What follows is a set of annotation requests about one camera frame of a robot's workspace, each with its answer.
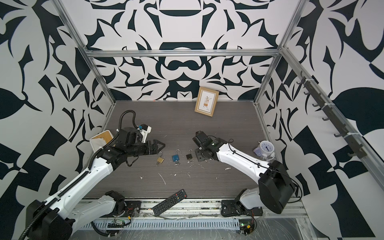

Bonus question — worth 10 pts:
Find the blue padlock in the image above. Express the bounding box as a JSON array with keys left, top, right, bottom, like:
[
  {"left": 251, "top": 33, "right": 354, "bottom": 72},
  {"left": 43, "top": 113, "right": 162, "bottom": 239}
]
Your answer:
[{"left": 172, "top": 149, "right": 182, "bottom": 165}]

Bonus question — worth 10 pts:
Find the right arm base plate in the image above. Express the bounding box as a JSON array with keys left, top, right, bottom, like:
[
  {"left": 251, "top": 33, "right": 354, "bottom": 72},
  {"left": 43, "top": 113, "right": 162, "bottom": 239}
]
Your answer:
[{"left": 221, "top": 200, "right": 264, "bottom": 218}]

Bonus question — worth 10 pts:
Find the green circuit board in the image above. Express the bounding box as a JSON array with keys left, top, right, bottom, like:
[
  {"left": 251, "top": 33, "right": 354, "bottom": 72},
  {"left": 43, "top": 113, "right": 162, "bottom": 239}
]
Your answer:
[
  {"left": 108, "top": 218, "right": 132, "bottom": 228},
  {"left": 239, "top": 221, "right": 257, "bottom": 235}
]

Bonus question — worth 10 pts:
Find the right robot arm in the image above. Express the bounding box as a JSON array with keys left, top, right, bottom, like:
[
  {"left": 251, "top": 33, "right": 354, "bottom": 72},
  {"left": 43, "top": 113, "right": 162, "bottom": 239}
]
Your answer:
[{"left": 193, "top": 131, "right": 295, "bottom": 217}]

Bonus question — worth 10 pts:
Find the wall coat hook rail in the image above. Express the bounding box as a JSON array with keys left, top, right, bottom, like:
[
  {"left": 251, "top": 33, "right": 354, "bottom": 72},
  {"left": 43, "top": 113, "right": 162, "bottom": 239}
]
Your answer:
[{"left": 298, "top": 76, "right": 368, "bottom": 159}]

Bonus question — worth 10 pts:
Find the wooden picture frame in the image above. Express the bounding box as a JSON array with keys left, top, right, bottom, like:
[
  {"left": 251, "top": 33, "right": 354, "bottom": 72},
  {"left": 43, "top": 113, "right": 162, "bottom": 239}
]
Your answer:
[{"left": 195, "top": 87, "right": 220, "bottom": 117}]

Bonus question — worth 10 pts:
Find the small black padlock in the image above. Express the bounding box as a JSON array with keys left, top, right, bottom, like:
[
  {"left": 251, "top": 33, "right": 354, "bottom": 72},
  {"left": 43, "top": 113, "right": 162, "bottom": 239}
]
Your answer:
[{"left": 186, "top": 149, "right": 194, "bottom": 163}]

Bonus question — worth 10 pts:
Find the white cable duct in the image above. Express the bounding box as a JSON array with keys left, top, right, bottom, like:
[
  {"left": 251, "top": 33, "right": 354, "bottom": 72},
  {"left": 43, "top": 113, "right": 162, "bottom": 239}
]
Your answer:
[{"left": 95, "top": 219, "right": 241, "bottom": 231}]

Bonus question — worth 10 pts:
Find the black remote control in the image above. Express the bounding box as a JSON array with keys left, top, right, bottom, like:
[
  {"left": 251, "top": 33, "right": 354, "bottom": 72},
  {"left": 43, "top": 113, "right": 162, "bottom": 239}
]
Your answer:
[{"left": 152, "top": 189, "right": 187, "bottom": 217}]

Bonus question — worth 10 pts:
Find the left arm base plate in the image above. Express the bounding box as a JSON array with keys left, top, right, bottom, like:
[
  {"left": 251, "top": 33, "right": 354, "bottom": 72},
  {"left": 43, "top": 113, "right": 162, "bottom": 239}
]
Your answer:
[{"left": 121, "top": 201, "right": 142, "bottom": 218}]

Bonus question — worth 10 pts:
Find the right green circuit board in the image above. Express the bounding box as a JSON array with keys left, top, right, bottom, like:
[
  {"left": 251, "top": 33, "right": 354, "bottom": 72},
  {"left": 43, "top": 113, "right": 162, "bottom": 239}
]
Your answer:
[{"left": 239, "top": 221, "right": 257, "bottom": 235}]

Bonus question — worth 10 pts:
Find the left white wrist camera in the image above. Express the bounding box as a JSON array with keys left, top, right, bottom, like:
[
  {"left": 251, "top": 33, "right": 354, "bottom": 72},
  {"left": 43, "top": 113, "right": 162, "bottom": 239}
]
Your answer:
[{"left": 138, "top": 124, "right": 152, "bottom": 144}]

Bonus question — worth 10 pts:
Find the brass padlock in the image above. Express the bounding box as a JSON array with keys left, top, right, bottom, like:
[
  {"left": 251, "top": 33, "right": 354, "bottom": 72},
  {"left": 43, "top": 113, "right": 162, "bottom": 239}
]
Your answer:
[{"left": 156, "top": 151, "right": 165, "bottom": 166}]

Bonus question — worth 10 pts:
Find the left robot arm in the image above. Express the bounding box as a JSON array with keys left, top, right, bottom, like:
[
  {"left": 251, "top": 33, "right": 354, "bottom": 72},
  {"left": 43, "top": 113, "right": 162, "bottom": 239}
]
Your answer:
[{"left": 19, "top": 110, "right": 166, "bottom": 240}]

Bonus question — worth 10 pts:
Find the left green circuit board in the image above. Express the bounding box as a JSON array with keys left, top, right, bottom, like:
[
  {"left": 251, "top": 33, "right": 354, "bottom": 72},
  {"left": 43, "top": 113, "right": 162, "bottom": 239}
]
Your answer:
[{"left": 108, "top": 218, "right": 132, "bottom": 228}]

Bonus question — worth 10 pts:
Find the white tissue box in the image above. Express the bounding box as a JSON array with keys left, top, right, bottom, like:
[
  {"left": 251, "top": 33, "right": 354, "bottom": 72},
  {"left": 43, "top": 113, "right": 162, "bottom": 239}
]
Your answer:
[{"left": 90, "top": 130, "right": 114, "bottom": 153}]

